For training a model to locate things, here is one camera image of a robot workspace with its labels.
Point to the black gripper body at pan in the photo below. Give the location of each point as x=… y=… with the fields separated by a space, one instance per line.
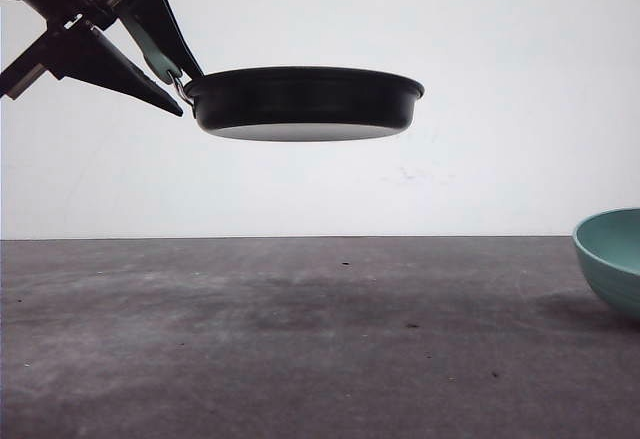
x=75 y=4

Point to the black gripper finger at pan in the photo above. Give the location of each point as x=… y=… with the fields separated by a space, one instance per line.
x=154 y=28
x=85 y=54

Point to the black frying pan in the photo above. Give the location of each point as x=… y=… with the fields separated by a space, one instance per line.
x=289 y=103

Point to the teal ribbed bowl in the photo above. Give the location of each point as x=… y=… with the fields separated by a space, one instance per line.
x=607 y=248

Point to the black robot arm at pan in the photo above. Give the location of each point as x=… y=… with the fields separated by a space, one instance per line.
x=128 y=46

